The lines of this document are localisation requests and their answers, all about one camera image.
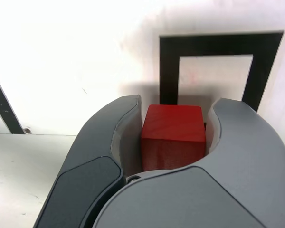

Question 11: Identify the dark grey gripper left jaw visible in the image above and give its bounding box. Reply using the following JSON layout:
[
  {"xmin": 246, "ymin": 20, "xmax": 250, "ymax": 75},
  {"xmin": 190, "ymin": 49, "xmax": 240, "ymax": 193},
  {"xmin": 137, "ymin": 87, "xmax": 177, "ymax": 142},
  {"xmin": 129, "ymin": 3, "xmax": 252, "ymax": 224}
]
[{"xmin": 35, "ymin": 95, "xmax": 149, "ymax": 228}]

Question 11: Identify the red cube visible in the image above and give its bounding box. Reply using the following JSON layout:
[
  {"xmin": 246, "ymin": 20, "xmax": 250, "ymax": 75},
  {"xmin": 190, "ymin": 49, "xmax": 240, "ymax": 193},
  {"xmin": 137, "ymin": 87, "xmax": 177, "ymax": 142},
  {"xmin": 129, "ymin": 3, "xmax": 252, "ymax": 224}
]
[{"xmin": 140, "ymin": 104, "xmax": 207, "ymax": 172}]

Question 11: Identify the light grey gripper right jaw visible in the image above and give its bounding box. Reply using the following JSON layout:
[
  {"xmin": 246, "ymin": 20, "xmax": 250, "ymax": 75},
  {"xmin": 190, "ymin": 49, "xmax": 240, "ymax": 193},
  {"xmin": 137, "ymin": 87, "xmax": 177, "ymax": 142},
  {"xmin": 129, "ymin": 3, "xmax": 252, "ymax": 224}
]
[{"xmin": 92, "ymin": 97, "xmax": 285, "ymax": 228}]

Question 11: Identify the black tape square outline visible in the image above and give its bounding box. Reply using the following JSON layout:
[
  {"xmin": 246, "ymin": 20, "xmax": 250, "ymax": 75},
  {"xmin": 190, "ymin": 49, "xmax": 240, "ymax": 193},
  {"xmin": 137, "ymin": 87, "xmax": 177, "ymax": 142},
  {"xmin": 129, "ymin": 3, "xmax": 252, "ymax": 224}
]
[{"xmin": 158, "ymin": 30, "xmax": 285, "ymax": 114}]

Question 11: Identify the black tape strip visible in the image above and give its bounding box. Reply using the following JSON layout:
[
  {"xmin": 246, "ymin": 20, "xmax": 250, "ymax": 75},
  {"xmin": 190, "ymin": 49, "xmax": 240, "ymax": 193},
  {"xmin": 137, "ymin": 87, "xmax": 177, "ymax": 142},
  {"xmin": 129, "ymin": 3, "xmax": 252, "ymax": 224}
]
[{"xmin": 0, "ymin": 60, "xmax": 25, "ymax": 135}]

